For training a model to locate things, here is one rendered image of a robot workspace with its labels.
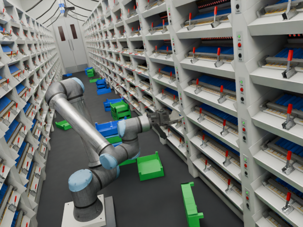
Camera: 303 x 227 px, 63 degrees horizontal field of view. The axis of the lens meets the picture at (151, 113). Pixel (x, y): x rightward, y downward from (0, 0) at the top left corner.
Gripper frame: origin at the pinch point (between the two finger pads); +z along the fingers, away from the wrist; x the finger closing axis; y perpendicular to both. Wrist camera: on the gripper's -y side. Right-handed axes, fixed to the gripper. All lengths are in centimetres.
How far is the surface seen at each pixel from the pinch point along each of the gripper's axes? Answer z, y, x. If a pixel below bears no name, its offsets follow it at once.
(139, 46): 26, 34, 170
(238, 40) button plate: 14, 41, -34
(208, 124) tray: 18.9, -9.5, 3.5
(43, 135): -102, -47, 168
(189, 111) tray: 18.8, -7.7, 30.1
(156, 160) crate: 2, -63, 73
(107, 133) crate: -37, -31, 85
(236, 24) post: 14, 47, -33
